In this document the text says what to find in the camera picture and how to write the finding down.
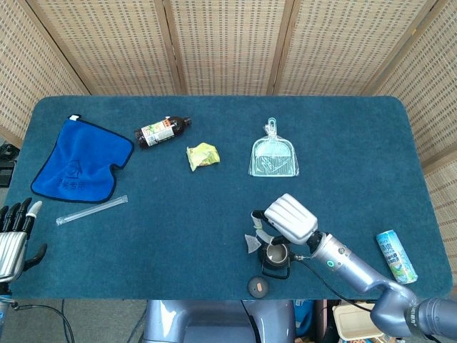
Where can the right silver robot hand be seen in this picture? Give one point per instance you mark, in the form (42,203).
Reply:
(291,218)

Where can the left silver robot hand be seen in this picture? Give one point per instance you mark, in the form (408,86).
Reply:
(9,250)

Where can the light green plastic dustpan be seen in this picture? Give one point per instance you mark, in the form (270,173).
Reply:
(273,157)

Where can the black teapot lid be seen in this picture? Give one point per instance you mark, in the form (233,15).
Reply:
(258,286)

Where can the dark sauce bottle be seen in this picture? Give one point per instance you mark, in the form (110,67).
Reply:
(159,132)

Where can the black equipment beside table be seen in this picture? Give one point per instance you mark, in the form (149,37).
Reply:
(6,168)

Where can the clear wrapped straw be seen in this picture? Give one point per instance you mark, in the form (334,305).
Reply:
(91,211)

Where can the blue printed package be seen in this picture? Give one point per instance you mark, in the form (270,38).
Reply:
(303,318)

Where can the yellow-green snack packet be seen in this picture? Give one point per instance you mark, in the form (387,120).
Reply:
(203,156)

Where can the light blue drink can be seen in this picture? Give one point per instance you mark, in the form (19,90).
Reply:
(397,257)

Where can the blue carpet table mat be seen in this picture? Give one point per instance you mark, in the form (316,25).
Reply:
(178,232)

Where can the blue microfibre towel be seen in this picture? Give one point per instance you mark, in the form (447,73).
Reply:
(78,157)

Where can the beige takeout box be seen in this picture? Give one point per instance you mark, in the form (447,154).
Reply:
(353,319)

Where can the blue-grey robot torso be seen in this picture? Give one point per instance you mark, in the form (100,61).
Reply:
(214,321)

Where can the wicker folding screen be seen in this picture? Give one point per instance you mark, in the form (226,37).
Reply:
(228,43)

